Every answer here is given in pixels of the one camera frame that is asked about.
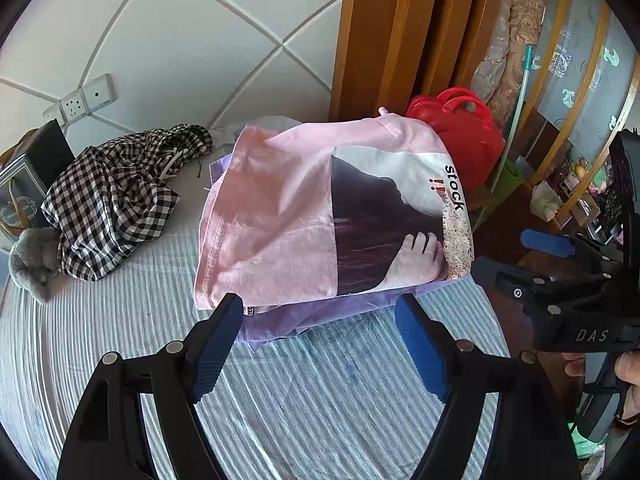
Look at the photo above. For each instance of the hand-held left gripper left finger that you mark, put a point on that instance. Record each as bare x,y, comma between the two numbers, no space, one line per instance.
215,355

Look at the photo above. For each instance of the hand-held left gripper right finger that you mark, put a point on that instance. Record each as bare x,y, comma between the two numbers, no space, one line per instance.
422,355

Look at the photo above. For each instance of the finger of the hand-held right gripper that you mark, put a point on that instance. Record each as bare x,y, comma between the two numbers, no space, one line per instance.
505,277
547,242

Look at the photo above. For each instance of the pink printed t-shirt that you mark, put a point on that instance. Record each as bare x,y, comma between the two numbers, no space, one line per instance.
265,210

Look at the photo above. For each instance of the person's right hand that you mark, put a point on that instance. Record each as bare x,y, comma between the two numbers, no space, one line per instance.
630,372

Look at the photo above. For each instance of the white plastic bag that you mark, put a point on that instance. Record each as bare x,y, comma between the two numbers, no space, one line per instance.
545,200

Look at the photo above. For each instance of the green container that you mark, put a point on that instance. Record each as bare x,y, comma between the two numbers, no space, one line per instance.
507,177

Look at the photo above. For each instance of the purple folded garment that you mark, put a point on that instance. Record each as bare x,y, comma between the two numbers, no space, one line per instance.
300,317

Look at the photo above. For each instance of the striped light bed sheet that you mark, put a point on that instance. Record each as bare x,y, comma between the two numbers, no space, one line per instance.
310,410

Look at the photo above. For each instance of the red handbag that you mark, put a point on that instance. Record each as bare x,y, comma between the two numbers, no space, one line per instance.
460,135

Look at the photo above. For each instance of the teal pole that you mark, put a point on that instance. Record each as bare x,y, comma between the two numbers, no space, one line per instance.
522,85

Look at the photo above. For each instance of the wooden framed glass shelf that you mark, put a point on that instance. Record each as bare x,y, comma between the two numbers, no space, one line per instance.
575,85

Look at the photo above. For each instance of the black white checked garment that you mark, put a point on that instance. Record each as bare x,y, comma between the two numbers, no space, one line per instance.
110,200

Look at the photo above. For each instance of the grey plush toy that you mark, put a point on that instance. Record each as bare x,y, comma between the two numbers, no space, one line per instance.
32,260

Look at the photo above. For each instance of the beige patterned curtain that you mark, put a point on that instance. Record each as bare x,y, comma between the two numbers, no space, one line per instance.
520,20

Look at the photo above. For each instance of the dark gift bag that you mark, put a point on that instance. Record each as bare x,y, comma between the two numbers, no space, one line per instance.
25,180

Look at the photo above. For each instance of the wooden cabinet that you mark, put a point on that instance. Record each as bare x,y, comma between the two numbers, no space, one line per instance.
380,35

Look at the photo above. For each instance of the white wall socket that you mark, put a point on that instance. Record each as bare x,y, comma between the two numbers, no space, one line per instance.
99,91
75,106

